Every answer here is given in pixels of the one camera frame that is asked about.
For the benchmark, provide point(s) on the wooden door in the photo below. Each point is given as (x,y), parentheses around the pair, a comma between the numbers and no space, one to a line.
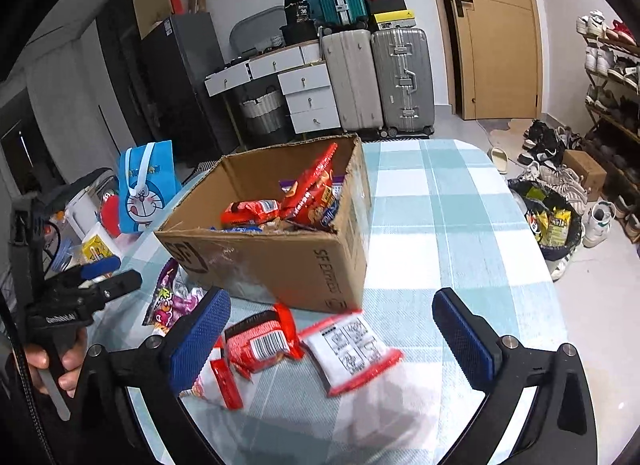
(500,45)

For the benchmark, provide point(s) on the white drawer desk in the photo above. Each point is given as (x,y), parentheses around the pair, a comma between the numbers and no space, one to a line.
(305,95)

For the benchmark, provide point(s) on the blue biscuit packet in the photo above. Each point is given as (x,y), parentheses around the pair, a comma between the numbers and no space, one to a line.
(240,229)

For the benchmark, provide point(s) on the pile of loose shoes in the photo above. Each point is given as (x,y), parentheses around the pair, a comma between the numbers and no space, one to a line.
(550,175)

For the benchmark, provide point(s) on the red chip snack bag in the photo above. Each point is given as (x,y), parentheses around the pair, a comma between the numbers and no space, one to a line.
(310,190)

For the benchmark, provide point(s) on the tall brown cabinet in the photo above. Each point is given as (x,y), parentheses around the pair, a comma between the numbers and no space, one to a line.
(120,45)

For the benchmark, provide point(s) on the purple snack packet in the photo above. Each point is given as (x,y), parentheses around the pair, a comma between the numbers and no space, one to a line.
(339,184)

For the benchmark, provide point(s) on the trash bin with wrappers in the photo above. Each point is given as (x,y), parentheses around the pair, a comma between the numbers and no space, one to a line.
(545,217)

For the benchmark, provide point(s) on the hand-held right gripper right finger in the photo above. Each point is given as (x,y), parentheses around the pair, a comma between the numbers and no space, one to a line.
(465,345)

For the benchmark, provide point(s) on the grey bag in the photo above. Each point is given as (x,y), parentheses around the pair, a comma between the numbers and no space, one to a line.
(90,179)

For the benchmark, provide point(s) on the rows of racked sneakers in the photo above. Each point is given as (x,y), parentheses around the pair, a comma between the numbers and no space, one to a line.
(602,57)

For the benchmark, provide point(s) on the colourful cartoon snack packet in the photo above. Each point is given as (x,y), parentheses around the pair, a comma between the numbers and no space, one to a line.
(167,305)

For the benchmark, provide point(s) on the white kettle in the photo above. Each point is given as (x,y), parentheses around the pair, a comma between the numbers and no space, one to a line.
(82,210)

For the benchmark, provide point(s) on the small cardboard box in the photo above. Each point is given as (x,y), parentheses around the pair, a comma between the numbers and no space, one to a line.
(585,172)

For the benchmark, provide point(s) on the blue cartoon gift bag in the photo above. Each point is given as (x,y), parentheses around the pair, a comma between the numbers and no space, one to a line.
(145,205)

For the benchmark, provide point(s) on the yellow carton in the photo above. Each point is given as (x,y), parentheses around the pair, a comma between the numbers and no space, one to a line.
(97,247)

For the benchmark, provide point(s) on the brown cardboard box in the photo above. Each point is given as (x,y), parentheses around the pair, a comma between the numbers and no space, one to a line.
(280,265)

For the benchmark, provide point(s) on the black bucket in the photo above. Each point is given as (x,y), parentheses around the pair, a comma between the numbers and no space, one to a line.
(300,34)

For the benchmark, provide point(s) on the small red snack packet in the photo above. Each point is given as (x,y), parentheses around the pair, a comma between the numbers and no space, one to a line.
(247,211)

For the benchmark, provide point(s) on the beige suitcase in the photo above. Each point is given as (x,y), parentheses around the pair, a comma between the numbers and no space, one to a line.
(352,80)

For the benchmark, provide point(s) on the black refrigerator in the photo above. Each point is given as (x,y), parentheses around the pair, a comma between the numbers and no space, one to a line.
(185,85)

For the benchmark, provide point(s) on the grey oval folding table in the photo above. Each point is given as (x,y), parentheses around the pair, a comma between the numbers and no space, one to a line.
(255,30)

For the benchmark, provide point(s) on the red paper bag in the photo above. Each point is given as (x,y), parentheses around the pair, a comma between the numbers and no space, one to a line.
(176,2)

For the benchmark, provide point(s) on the person's left hand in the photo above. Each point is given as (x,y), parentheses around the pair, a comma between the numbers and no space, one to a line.
(37,361)

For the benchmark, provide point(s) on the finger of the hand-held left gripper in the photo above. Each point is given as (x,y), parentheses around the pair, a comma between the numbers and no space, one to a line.
(102,266)
(122,284)

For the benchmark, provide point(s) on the beige slipper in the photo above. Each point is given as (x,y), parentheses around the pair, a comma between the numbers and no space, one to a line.
(501,160)

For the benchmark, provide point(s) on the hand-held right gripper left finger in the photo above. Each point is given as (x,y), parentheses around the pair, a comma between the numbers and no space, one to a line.
(200,340)

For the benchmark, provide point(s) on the silver suitcase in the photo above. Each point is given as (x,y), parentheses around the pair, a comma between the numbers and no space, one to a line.
(402,80)

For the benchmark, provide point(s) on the white red-edged label packet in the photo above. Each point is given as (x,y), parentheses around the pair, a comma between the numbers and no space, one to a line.
(350,352)

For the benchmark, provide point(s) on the white curtain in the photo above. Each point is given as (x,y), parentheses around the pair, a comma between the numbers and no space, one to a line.
(75,110)

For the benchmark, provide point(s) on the woven basket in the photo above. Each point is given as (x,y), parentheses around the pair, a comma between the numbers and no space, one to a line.
(262,112)

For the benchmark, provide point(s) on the wooden shoe rack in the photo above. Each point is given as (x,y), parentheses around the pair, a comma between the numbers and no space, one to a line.
(617,117)

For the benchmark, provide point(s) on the black printed box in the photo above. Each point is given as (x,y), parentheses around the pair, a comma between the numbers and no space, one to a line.
(297,10)

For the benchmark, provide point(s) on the dark red snack packet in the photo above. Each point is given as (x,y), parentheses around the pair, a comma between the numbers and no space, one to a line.
(260,345)

